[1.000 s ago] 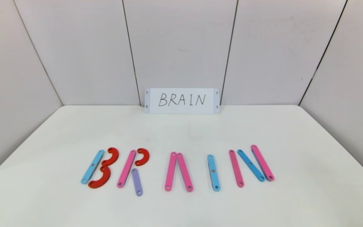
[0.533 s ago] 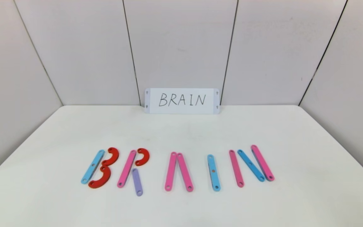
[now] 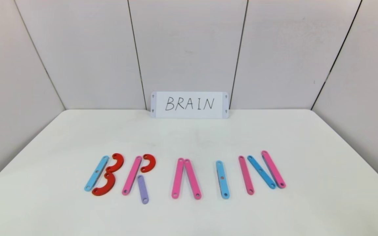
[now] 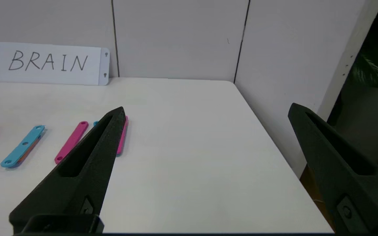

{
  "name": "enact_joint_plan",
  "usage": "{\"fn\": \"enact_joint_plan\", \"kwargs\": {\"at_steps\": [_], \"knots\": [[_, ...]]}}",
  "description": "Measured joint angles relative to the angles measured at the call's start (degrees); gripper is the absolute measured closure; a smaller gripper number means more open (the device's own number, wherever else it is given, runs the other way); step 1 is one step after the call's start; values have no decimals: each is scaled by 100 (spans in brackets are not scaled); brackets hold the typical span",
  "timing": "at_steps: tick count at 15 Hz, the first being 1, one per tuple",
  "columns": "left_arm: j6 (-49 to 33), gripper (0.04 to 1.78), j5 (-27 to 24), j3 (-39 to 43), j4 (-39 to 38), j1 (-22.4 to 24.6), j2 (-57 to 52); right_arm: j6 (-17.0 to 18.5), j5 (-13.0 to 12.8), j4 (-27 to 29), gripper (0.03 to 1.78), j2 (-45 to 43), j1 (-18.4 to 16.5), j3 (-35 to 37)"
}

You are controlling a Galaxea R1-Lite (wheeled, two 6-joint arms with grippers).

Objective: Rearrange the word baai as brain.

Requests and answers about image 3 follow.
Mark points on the small red curved piece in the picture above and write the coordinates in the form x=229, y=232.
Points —
x=119, y=161
x=151, y=162

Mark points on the pink bar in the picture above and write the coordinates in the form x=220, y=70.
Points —
x=273, y=168
x=131, y=176
x=192, y=179
x=178, y=178
x=246, y=176

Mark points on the short purple bar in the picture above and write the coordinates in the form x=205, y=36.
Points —
x=142, y=189

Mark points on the light blue bar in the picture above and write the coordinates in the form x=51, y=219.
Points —
x=261, y=171
x=94, y=178
x=223, y=187

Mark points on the white BRAIN word card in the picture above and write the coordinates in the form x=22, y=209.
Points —
x=157, y=112

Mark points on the large red curved piece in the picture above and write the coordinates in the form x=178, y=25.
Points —
x=109, y=186

